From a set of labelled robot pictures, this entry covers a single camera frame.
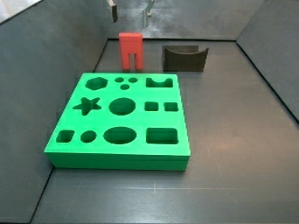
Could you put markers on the red square-circle object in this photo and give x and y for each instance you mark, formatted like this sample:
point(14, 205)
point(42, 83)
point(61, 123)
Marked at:
point(131, 45)

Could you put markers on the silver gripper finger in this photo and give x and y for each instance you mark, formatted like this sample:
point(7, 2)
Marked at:
point(113, 8)
point(147, 13)

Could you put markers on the black curved support bracket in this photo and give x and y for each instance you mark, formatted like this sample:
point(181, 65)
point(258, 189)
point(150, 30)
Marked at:
point(183, 58)

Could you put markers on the green shape-sorter fixture block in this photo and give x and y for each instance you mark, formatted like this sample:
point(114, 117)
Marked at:
point(123, 123)

